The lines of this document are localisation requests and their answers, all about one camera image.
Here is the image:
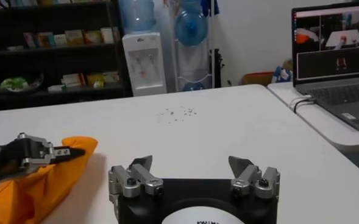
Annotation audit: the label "scattered dark crumbs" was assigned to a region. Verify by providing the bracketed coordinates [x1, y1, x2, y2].
[157, 106, 198, 124]

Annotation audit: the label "black shelf unit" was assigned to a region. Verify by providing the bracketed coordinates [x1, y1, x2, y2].
[0, 0, 132, 112]

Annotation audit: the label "white water dispenser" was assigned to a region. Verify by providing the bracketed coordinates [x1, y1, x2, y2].
[121, 32, 168, 97]

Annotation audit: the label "open brown cardboard box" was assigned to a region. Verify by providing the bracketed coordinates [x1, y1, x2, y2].
[241, 71, 274, 86]

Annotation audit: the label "blue and white bag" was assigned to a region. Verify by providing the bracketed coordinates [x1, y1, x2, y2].
[272, 66, 293, 83]

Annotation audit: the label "blue water jug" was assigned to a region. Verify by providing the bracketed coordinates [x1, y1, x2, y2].
[182, 82, 206, 92]
[179, 0, 205, 10]
[118, 0, 157, 33]
[175, 9, 209, 47]

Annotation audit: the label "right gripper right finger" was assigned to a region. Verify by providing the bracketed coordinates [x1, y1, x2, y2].
[228, 155, 281, 200]

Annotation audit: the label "white paper cup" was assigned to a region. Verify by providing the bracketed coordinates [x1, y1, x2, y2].
[101, 27, 115, 44]

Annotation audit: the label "red and white box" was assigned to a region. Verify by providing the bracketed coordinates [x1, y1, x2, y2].
[62, 72, 87, 88]

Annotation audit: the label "grey open laptop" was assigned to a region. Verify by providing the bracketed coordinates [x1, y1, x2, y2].
[291, 1, 359, 131]

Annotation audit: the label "blue hanging cloth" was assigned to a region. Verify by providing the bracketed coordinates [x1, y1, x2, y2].
[201, 0, 220, 16]

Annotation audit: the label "orange t-shirt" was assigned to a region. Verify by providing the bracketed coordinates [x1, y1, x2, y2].
[0, 136, 99, 224]

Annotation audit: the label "black tripod stand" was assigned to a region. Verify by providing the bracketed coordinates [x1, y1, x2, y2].
[211, 48, 226, 89]

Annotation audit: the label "green and white bowl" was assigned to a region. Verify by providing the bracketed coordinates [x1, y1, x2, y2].
[0, 75, 44, 93]

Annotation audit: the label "large white table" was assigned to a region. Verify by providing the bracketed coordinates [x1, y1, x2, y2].
[0, 84, 359, 224]

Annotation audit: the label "small white side table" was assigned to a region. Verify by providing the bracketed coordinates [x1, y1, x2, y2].
[267, 81, 359, 153]

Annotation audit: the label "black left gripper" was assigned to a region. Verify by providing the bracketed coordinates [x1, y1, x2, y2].
[0, 133, 87, 184]

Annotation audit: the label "small white flat box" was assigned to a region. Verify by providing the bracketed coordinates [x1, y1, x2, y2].
[47, 84, 66, 93]

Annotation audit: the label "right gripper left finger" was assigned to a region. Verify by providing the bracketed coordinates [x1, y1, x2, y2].
[108, 155, 165, 199]

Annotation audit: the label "white metal jug rack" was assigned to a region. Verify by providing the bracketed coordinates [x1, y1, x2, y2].
[163, 0, 217, 93]

